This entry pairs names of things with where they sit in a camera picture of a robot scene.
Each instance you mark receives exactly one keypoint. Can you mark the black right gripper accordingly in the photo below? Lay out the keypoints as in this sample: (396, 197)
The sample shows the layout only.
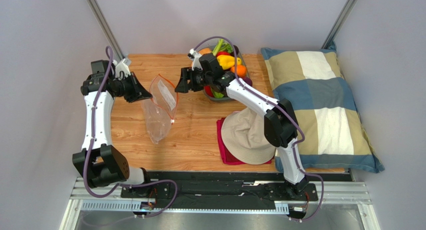
(192, 81)

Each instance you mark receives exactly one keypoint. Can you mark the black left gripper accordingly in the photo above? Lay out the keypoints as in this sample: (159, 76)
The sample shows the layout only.
(138, 92)

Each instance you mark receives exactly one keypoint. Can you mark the clear zip top bag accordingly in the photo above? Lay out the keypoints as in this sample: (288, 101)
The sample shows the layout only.
(159, 111)

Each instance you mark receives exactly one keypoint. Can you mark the orange carrot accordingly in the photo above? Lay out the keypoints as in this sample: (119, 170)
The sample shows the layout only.
(205, 51)

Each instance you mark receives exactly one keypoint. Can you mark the yellow bell pepper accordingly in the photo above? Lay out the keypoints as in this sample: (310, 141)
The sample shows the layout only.
(227, 61)

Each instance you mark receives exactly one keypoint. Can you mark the purple onion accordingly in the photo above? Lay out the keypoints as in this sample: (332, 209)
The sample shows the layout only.
(248, 81)

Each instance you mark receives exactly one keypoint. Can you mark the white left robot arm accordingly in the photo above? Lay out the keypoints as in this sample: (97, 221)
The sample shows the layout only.
(99, 162)

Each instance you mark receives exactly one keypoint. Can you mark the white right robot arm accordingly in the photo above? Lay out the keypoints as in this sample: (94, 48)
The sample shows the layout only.
(280, 125)

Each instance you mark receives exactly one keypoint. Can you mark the grey food basin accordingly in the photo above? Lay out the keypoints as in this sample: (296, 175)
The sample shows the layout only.
(211, 64)

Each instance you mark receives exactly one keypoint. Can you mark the red chili pepper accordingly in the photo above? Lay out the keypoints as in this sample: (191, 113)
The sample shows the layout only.
(208, 91)

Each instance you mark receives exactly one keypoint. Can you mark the green star fruit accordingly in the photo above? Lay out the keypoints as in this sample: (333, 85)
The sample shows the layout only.
(217, 94)

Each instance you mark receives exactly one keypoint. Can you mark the red tomato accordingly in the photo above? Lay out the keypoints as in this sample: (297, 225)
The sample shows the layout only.
(224, 53)

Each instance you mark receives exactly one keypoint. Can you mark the green leek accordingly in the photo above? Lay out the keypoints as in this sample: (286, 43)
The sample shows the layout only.
(222, 46)

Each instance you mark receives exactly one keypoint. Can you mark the orange fruit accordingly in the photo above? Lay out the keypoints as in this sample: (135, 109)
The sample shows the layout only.
(240, 70)

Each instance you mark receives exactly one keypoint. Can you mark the beige bucket hat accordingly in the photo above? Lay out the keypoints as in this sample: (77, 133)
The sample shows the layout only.
(242, 133)

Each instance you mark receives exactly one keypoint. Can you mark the magenta folded cloth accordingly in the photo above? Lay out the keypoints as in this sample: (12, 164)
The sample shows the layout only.
(226, 156)

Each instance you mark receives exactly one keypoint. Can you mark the plaid pillow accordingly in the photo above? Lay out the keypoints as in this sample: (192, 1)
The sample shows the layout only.
(332, 133)

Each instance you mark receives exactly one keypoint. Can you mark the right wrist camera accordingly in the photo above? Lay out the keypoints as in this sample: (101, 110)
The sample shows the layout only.
(195, 56)

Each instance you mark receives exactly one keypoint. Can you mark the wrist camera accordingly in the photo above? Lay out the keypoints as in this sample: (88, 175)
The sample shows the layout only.
(195, 56)
(121, 70)

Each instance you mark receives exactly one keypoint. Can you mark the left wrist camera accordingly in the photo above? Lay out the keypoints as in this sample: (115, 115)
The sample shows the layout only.
(121, 70)

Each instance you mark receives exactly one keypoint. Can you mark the aluminium corner post left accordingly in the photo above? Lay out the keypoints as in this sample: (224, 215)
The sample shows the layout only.
(97, 11)

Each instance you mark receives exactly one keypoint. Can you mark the aluminium corner post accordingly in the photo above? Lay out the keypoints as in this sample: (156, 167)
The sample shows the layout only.
(340, 20)
(97, 11)

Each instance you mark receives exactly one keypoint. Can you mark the aluminium corner post right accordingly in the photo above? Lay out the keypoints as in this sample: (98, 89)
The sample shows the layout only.
(340, 20)

